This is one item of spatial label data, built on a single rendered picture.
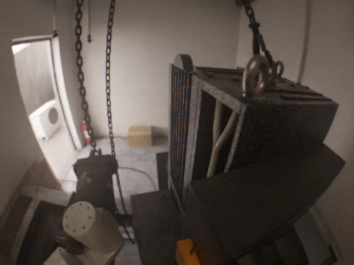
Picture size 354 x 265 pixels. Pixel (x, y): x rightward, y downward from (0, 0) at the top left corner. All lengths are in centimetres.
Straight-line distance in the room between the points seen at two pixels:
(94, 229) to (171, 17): 257
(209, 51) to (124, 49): 136
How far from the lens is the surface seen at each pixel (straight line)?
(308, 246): 143
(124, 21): 267
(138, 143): 275
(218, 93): 27
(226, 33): 275
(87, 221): 25
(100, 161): 40
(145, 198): 94
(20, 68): 649
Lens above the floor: 168
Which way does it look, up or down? 32 degrees down
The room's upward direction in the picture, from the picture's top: 2 degrees clockwise
